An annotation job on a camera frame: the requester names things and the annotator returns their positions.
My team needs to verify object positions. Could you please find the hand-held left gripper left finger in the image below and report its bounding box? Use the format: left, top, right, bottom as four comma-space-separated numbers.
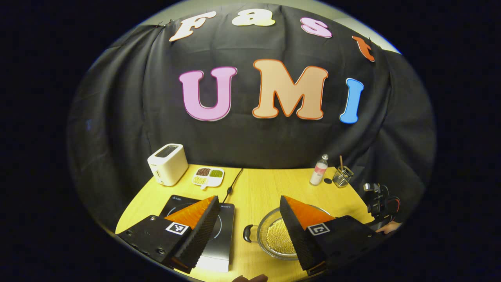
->
117, 195, 221, 273

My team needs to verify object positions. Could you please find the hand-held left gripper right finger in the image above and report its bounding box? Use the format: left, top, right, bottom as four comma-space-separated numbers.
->
279, 195, 386, 277

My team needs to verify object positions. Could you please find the stainless steel pot with beans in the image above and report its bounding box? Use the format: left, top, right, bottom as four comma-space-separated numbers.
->
243, 206, 334, 261

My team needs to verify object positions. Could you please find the black induction cooktop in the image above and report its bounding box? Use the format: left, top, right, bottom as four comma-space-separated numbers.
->
159, 195, 236, 273

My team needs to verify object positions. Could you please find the small glass jar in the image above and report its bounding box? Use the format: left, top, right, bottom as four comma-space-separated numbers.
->
332, 165, 354, 188

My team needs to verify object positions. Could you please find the white divided bean dish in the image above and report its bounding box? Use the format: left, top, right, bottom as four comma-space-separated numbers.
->
191, 167, 225, 190

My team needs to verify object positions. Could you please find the clear bottle with pink label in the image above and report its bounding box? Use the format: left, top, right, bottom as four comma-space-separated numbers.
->
309, 154, 329, 186

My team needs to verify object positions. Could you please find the white toaster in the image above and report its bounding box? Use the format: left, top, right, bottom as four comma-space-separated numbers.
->
147, 143, 189, 187

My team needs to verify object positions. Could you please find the black backdrop cloth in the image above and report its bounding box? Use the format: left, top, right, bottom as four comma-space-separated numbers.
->
67, 3, 436, 235

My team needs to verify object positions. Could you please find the black power cable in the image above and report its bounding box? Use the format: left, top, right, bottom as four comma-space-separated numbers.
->
222, 168, 244, 204

